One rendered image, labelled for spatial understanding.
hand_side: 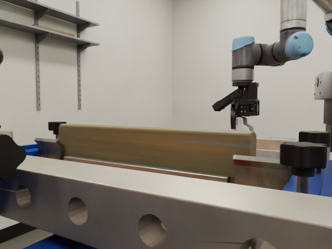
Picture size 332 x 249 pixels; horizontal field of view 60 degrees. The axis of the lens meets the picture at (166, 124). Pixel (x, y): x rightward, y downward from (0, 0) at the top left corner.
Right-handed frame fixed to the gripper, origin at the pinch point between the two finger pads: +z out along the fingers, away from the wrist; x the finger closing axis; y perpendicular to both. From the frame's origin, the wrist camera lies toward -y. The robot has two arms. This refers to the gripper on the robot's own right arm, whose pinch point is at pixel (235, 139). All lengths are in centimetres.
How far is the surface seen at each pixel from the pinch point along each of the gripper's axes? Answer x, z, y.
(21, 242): 36, 98, -186
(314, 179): -58, -2, 28
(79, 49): 112, -71, -198
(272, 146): -1.9, 1.4, 12.9
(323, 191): -67, -3, 29
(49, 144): -61, -4, -21
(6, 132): -86, -9, 6
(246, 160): -62, -4, 20
